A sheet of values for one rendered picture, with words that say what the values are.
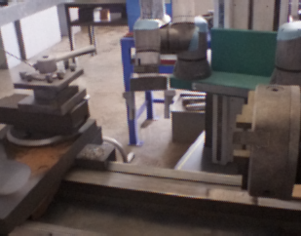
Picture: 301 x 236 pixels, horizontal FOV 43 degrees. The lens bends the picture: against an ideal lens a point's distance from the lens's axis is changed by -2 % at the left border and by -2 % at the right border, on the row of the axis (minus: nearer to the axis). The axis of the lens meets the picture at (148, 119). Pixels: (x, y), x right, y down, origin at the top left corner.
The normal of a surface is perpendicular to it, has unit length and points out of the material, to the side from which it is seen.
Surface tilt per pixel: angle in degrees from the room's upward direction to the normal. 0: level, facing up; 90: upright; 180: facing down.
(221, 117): 90
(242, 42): 90
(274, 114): 37
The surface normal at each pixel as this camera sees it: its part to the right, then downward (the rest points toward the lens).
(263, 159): -0.29, 0.22
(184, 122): -0.24, 0.44
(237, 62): -0.47, 0.41
